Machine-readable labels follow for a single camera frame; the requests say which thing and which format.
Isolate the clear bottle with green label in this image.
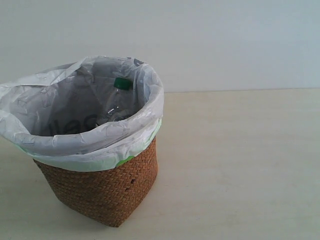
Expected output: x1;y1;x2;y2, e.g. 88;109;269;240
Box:
96;77;134;127

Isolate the brown woven wicker basket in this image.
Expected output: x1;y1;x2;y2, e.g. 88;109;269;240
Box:
34;139;158;228

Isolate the white and green bin liner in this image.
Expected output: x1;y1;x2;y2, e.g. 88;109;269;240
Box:
0;56;164;172

